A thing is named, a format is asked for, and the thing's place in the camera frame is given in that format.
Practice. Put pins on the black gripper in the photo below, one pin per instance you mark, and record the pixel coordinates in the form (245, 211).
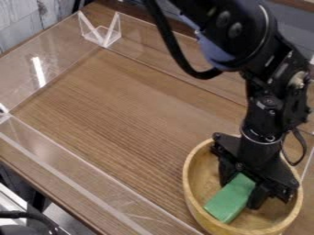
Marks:
(258, 161)

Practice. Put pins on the green rectangular block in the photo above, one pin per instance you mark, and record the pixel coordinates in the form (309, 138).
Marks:
(230, 200)

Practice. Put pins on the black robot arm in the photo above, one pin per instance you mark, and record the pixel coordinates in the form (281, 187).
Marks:
(241, 42)

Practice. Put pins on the clear acrylic corner bracket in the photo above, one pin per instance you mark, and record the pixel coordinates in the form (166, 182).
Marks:
(105, 36)

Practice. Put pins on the clear acrylic tray wall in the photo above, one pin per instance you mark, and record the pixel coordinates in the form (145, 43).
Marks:
(105, 204)

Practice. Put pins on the brown wooden bowl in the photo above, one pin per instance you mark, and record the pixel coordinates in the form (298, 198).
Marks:
(201, 184)

